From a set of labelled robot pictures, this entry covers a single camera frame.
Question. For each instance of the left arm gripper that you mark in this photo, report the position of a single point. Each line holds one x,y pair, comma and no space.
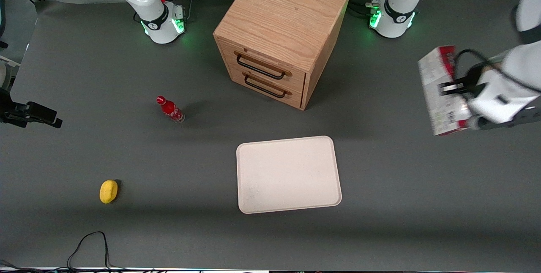
466,85

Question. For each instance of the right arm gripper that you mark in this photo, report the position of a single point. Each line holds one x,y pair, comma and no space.
16,111

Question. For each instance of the red cookie box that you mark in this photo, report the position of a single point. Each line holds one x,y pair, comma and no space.
435,66

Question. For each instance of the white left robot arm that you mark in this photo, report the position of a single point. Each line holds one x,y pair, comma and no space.
397,17

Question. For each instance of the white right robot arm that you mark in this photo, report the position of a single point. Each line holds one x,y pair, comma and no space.
156,23

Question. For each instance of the white rectangular tray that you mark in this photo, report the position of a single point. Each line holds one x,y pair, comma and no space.
288,175

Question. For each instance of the yellow lemon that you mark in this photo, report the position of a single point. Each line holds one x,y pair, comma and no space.
108,191

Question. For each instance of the red cola bottle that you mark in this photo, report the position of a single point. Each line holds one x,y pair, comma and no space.
170,109

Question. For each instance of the wooden drawer cabinet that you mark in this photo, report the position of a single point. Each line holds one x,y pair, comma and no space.
283,15

